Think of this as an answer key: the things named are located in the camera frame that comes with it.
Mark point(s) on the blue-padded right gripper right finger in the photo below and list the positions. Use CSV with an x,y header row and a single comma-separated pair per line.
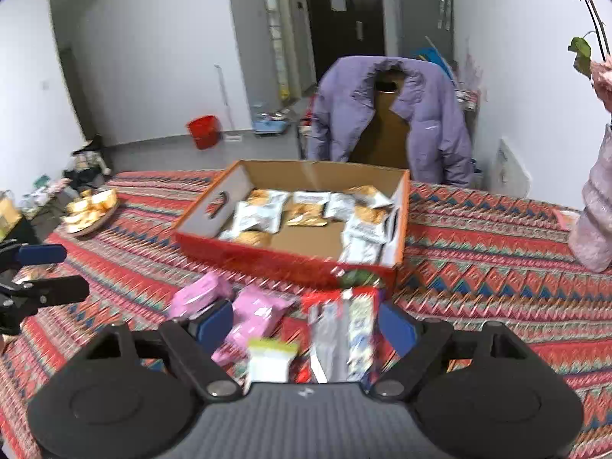
x,y
401,330

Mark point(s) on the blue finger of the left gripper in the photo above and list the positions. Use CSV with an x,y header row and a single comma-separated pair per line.
x,y
40,254

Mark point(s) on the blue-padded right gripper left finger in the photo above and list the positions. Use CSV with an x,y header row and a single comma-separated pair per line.
x,y
211,325

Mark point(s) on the pink snack packet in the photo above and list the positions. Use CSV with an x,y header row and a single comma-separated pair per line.
x,y
256,313
195,297

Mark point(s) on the red silver snack bag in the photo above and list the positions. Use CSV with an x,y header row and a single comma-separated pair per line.
x,y
342,339

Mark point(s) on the green white snack packet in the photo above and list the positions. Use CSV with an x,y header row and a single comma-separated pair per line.
x,y
269,360

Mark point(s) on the plate of yellow snacks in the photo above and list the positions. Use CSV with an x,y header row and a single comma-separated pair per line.
x,y
90,212

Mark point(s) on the black bag on floor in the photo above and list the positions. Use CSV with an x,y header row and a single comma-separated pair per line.
x,y
87,168

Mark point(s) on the colourful patterned tablecloth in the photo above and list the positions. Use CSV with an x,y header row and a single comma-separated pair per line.
x,y
469,256

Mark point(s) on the red cardboard box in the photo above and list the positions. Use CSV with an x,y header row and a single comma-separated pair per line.
x,y
297,256

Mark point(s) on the brown wooden chair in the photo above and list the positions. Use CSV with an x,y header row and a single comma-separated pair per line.
x,y
384,141

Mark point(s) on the purple puffer jacket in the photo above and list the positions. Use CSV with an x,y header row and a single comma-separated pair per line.
x,y
438,144

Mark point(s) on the red plastic bucket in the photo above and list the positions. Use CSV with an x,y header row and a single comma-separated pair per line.
x,y
205,131

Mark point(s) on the pink textured vase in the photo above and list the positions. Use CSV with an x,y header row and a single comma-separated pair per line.
x,y
590,239

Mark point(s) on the blue tray with dishes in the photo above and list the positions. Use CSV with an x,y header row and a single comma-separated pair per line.
x,y
265,123

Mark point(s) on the dark entrance door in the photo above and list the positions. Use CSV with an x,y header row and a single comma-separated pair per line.
x,y
341,28

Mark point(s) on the grey cabinet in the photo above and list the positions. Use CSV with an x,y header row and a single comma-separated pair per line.
x,y
425,24

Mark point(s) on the mop with white handle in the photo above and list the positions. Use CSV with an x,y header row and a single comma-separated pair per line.
x,y
232,135

